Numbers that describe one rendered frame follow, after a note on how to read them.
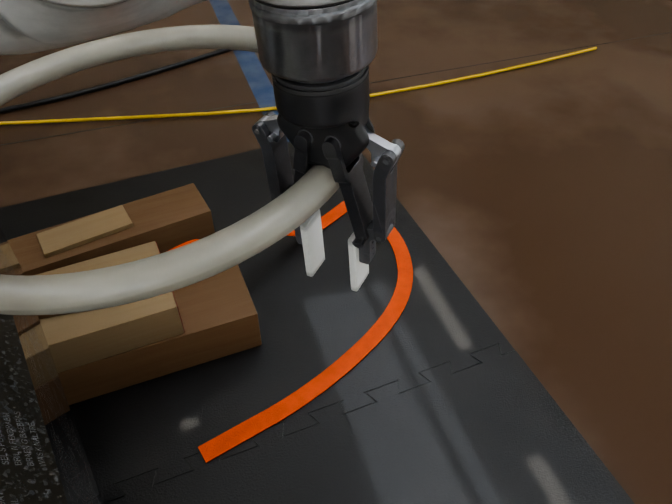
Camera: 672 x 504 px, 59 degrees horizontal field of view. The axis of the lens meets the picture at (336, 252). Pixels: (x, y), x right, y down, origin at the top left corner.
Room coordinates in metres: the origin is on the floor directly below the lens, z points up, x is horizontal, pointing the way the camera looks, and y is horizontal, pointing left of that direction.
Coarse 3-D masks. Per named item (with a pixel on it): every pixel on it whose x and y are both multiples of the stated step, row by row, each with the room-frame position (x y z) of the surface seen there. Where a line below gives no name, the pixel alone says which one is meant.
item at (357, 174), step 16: (336, 144) 0.40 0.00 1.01; (336, 160) 0.40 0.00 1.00; (336, 176) 0.40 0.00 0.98; (352, 176) 0.41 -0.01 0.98; (352, 192) 0.40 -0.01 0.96; (368, 192) 0.42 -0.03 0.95; (352, 208) 0.40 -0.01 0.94; (368, 208) 0.41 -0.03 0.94; (352, 224) 0.40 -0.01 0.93; (368, 224) 0.40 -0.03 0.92
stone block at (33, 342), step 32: (0, 256) 0.67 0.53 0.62; (0, 320) 0.50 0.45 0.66; (32, 320) 0.64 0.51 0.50; (0, 352) 0.45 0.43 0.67; (32, 352) 0.51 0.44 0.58; (0, 384) 0.40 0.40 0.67; (32, 384) 0.42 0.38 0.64; (0, 416) 0.35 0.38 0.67; (32, 416) 0.37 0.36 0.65; (64, 416) 0.47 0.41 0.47; (0, 448) 0.31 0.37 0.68; (32, 448) 0.33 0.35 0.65; (64, 448) 0.38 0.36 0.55; (0, 480) 0.28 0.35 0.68; (32, 480) 0.29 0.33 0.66; (64, 480) 0.31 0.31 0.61
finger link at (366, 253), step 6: (372, 222) 0.41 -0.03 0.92; (372, 228) 0.40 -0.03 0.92; (390, 228) 0.40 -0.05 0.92; (372, 234) 0.40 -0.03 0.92; (372, 240) 0.41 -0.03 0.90; (366, 246) 0.40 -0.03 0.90; (372, 246) 0.40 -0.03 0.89; (360, 252) 0.40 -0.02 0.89; (366, 252) 0.40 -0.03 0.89; (372, 252) 0.40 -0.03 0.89; (360, 258) 0.40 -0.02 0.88; (366, 258) 0.40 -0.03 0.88
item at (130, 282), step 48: (96, 48) 0.72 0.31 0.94; (144, 48) 0.74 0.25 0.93; (192, 48) 0.74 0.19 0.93; (240, 48) 0.72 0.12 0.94; (0, 96) 0.63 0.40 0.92; (288, 192) 0.38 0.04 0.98; (240, 240) 0.33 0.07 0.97; (0, 288) 0.29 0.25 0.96; (48, 288) 0.29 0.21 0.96; (96, 288) 0.29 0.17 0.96; (144, 288) 0.29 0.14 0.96
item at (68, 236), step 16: (112, 208) 1.36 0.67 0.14; (64, 224) 1.29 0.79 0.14; (80, 224) 1.29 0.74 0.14; (96, 224) 1.29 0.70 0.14; (112, 224) 1.29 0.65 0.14; (128, 224) 1.29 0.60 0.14; (48, 240) 1.22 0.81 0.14; (64, 240) 1.22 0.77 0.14; (80, 240) 1.22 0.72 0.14; (48, 256) 1.17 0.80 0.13
